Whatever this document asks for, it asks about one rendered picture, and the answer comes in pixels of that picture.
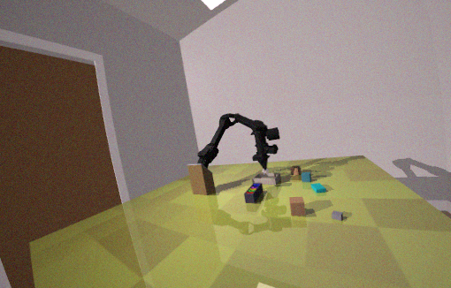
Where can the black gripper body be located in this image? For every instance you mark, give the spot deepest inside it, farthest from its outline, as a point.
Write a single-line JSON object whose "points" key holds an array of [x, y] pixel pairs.
{"points": [[260, 154]]}

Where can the cyan flat block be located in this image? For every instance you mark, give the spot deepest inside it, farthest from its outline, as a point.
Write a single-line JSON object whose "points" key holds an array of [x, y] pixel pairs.
{"points": [[318, 188]]}

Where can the teal cube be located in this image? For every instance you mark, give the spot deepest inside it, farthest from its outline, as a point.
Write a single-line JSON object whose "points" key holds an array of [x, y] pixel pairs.
{"points": [[306, 177]]}

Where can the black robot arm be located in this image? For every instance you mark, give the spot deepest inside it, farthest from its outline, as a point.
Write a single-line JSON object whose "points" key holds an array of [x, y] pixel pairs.
{"points": [[260, 130]]}

